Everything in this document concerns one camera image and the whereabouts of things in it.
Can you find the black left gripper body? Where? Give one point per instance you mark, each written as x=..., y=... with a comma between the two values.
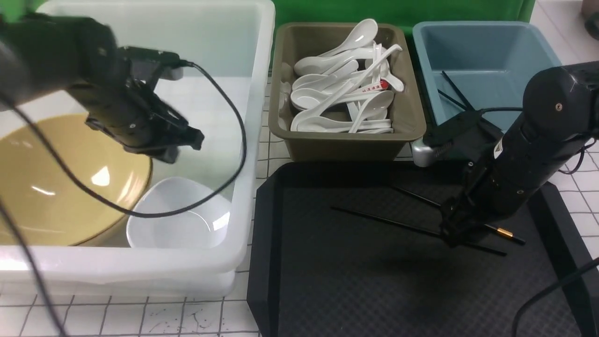
x=129, y=111

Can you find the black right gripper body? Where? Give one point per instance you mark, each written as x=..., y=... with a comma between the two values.
x=484, y=200

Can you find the black chopstick plain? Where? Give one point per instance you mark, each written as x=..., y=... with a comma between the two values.
x=419, y=230

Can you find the yellow noodle bowl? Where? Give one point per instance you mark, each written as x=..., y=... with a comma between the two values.
x=48, y=208

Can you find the black chopstick with gold tip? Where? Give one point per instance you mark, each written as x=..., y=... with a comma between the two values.
x=421, y=196

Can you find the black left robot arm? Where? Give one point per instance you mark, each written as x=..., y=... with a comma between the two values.
x=42, y=54

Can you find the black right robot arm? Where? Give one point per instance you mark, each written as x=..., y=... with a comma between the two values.
x=559, y=116

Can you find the large translucent white plastic bin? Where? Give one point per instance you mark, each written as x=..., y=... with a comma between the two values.
x=226, y=48

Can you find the black chopstick in blue bin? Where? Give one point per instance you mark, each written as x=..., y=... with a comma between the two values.
x=458, y=92

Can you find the blue plastic chopstick bin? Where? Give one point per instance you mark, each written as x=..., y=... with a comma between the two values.
x=490, y=62

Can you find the white square dish in bin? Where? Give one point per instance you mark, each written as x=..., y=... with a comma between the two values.
x=202, y=227

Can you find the white spoon with red label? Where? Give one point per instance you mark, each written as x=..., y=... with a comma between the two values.
x=306, y=98

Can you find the black plastic serving tray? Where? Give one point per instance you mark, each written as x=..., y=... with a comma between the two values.
x=316, y=272

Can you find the olive green spoon bin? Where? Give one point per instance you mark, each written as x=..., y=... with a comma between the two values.
x=295, y=41

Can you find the white soup spoon front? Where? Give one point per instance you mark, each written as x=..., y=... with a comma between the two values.
x=327, y=125

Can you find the white soup spoon top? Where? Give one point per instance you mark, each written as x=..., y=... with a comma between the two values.
x=362, y=34

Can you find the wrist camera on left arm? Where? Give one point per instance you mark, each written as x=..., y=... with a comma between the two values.
x=145, y=64

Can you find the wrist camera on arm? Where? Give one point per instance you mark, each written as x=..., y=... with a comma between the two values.
x=145, y=64
x=468, y=133

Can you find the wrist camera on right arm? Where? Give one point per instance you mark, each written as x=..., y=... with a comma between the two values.
x=468, y=133

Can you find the white soup spoon long handle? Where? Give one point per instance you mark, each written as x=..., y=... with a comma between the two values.
x=348, y=79

